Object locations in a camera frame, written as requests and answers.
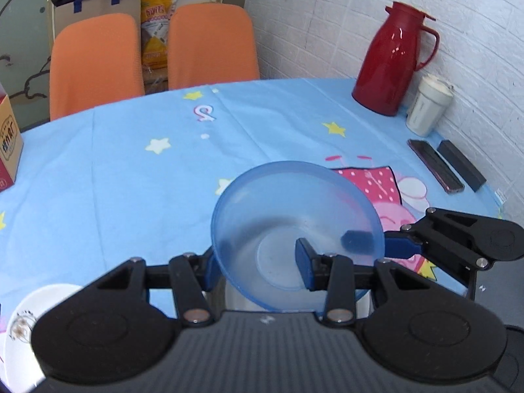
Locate brown paper bag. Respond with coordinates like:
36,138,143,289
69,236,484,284
50,0,141,40

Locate blue translucent plastic bowl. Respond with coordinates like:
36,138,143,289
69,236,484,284
211,161,384,311

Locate white lidded cup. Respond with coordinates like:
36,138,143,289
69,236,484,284
406,74,454,137

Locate left orange chair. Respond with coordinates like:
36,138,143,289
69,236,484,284
50,13,145,121

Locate smartphone with dark case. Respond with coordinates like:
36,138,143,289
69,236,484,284
407,139,464,194

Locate black rectangular box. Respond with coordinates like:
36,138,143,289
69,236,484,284
437,139,487,192

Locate white ceramic bowl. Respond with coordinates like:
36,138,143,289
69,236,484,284
225,281,374,318

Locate orange chair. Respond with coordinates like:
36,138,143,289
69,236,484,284
50,13,145,121
167,3,260,90

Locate yellow snack bag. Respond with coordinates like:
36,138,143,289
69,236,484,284
140,0,175,69

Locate white plate brown floral rim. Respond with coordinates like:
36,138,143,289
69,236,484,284
2,284,82,392

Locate red thermos jug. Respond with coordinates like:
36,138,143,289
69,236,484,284
352,1,440,116

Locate right orange chair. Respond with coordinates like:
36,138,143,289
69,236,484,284
167,3,260,90

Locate red cracker box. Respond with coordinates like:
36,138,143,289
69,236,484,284
0,87,23,192

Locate blue cartoon tablecloth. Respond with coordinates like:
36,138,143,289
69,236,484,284
1,79,500,320

